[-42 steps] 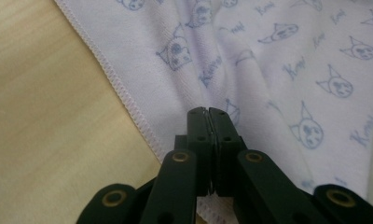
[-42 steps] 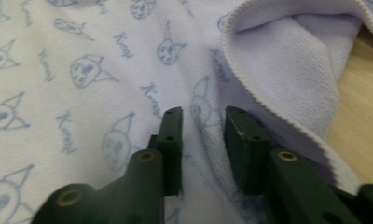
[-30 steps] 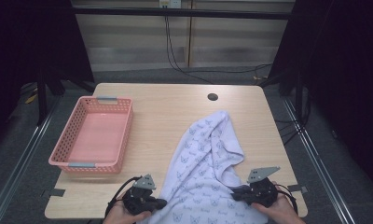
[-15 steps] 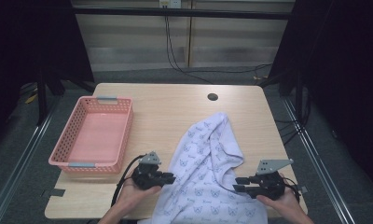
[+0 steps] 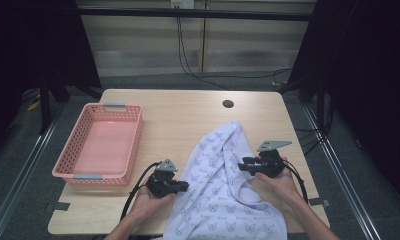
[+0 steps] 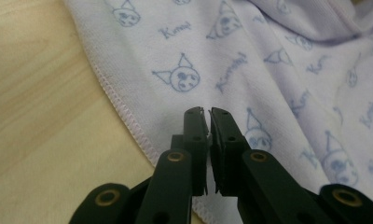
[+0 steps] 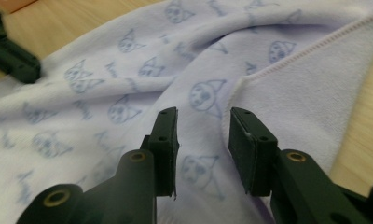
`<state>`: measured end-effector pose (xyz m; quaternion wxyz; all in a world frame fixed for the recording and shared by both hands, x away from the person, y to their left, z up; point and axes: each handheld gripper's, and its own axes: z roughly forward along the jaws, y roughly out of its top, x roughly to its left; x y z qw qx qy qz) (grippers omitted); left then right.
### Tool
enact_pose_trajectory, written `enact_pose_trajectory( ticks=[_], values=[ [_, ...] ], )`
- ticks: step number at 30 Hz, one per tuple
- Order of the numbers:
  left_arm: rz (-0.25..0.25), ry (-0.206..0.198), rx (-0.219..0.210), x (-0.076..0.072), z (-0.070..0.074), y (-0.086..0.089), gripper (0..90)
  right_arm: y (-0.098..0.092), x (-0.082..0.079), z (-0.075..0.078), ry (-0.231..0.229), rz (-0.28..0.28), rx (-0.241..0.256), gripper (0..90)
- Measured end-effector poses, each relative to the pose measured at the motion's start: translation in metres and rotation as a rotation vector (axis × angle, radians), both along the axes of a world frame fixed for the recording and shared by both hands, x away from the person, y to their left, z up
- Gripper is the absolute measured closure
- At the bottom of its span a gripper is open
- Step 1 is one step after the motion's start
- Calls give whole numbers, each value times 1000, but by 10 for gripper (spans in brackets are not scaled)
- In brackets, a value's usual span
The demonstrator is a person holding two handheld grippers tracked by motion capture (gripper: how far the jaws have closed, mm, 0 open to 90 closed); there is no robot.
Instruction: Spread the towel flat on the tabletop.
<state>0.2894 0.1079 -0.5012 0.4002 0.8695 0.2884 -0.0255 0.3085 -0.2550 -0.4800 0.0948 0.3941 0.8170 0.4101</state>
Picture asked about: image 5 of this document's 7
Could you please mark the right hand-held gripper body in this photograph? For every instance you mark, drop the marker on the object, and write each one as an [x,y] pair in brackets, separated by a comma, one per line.
[269,165]

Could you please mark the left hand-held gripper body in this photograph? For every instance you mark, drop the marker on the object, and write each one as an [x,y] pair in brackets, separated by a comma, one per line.
[161,185]

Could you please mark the white printed shirt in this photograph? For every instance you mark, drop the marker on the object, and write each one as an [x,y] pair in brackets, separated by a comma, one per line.
[218,186]

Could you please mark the person's left hand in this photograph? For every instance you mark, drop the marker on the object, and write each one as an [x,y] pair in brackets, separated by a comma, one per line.
[148,205]

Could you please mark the person's right hand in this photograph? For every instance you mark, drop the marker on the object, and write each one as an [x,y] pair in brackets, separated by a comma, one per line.
[284,186]

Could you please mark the dark round table grommet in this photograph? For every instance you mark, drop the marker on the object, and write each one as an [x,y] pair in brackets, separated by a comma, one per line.
[228,103]

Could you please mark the grey tape piece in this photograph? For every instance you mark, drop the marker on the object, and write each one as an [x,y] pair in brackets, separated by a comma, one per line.
[57,206]
[319,202]

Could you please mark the pink perforated plastic basket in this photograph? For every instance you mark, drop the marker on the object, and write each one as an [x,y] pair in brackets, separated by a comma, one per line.
[104,146]

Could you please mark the dark curtain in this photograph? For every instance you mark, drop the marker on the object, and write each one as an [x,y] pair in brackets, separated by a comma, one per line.
[368,83]
[31,43]

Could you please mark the black metal stand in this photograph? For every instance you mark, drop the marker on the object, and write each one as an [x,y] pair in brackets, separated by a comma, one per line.
[45,106]

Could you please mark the small yellow object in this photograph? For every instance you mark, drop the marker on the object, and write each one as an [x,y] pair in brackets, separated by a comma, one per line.
[33,106]

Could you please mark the black horizontal bar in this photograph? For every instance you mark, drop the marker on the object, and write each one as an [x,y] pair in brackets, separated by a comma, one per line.
[194,14]

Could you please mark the metal floor rail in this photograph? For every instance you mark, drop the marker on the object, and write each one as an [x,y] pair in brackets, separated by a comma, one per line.
[21,176]
[341,173]

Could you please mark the white wall socket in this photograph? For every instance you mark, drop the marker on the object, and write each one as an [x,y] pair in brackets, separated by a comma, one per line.
[182,3]

